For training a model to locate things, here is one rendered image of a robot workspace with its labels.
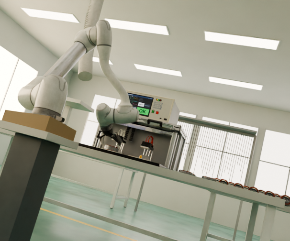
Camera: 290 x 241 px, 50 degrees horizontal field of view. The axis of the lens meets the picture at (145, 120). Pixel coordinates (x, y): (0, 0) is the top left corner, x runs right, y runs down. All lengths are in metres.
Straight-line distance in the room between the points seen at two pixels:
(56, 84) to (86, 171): 7.77
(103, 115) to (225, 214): 6.90
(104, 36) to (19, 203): 1.16
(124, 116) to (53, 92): 0.52
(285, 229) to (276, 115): 2.90
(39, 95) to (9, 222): 0.67
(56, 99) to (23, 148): 0.32
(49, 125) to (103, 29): 0.83
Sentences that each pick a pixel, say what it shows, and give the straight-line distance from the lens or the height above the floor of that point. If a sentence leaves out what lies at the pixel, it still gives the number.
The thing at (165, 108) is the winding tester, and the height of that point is 1.23.
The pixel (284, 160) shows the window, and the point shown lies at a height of 2.01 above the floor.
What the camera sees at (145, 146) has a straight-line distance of 2.39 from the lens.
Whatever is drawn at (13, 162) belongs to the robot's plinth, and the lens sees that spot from 1.79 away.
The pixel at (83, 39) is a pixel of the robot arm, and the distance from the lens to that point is 2.24.
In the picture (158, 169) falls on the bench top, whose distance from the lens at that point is 2.04.
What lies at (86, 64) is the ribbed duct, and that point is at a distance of 3.64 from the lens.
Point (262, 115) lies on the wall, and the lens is 9.00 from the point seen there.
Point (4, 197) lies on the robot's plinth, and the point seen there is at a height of 0.37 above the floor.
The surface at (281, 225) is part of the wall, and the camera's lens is 8.80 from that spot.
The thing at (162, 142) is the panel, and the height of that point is 0.97.
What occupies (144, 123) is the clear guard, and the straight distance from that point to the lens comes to 2.24.
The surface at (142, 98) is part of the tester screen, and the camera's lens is 2.58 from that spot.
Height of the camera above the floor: 0.66
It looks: 10 degrees up
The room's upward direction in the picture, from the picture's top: 15 degrees clockwise
